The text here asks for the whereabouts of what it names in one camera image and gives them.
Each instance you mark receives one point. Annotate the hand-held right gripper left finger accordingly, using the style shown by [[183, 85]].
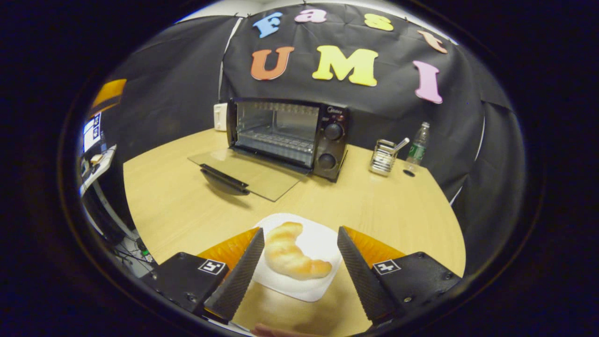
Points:
[[241, 276]]

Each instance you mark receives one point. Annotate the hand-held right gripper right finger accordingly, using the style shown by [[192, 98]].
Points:
[[362, 276]]

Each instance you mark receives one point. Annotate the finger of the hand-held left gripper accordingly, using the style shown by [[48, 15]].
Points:
[[110, 91]]

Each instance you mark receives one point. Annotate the golden croissant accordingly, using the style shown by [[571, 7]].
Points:
[[290, 257]]

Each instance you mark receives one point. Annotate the black electric oven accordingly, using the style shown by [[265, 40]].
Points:
[[334, 150]]

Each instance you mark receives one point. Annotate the computer monitor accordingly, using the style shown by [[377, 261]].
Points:
[[91, 133]]

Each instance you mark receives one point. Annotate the white square plate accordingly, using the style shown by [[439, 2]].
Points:
[[318, 241]]

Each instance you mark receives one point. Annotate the black backdrop cloth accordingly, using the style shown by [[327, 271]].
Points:
[[178, 84]]

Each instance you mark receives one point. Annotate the small black disc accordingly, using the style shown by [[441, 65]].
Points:
[[409, 173]]

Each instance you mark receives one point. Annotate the white toaster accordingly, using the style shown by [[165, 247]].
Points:
[[220, 117]]

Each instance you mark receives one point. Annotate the metal spoon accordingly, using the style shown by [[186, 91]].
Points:
[[401, 144]]

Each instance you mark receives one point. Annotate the clear green-label water bottle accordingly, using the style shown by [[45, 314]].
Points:
[[417, 150]]

